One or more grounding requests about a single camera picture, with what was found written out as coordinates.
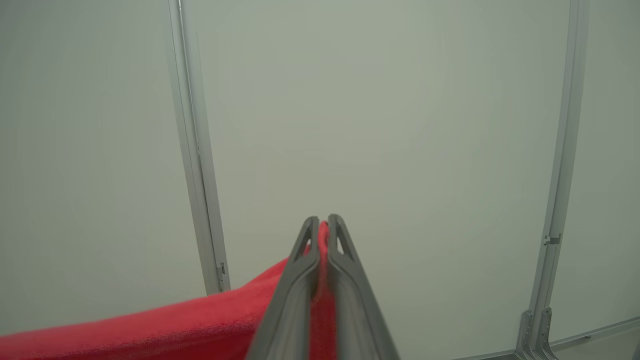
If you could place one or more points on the red shirt with striped cuffs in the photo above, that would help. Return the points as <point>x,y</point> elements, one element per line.
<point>150,335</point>

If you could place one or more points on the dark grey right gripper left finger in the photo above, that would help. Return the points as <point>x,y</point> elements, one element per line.
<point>287,310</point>

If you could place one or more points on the grey diagonal frame strut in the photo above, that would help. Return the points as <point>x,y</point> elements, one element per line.
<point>562,175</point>

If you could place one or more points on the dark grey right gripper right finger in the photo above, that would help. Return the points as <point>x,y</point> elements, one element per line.
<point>357,310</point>

